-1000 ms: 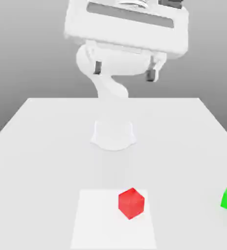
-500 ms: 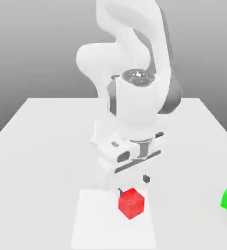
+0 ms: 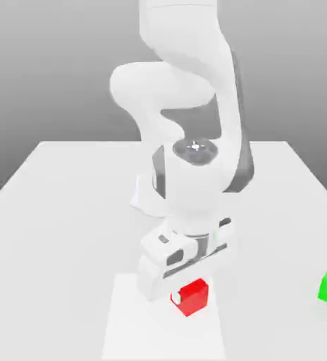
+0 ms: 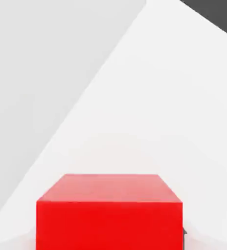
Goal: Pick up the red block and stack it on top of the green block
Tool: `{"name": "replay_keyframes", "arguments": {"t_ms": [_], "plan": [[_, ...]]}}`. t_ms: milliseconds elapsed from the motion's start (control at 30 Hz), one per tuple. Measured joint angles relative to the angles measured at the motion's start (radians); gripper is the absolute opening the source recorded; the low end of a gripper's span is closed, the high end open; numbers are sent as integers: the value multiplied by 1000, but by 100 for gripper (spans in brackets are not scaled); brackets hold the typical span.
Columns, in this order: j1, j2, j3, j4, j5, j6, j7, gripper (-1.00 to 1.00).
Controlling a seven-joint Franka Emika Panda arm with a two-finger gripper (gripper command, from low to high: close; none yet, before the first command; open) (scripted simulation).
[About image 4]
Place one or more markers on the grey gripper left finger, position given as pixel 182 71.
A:
pixel 28 245

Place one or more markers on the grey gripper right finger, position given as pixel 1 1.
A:
pixel 191 244

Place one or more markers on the small red cube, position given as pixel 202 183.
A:
pixel 109 224

